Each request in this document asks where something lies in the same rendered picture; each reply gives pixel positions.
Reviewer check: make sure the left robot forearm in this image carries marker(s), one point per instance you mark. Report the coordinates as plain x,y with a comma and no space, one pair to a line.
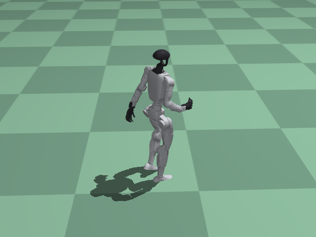
136,97

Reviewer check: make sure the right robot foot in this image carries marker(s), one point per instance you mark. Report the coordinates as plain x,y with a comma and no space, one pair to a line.
165,177

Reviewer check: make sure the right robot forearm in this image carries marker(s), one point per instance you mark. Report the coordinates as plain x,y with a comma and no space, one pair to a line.
173,107

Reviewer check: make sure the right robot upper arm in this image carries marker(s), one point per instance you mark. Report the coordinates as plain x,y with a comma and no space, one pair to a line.
169,84

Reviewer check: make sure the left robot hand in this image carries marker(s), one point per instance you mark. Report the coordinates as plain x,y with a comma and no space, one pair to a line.
130,112

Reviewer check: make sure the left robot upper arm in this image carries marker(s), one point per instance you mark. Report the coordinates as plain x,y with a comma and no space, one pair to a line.
142,86

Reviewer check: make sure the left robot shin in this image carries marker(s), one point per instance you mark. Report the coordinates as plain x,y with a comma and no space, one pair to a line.
153,146

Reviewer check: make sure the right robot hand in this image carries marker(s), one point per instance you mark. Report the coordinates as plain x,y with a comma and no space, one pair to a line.
188,104

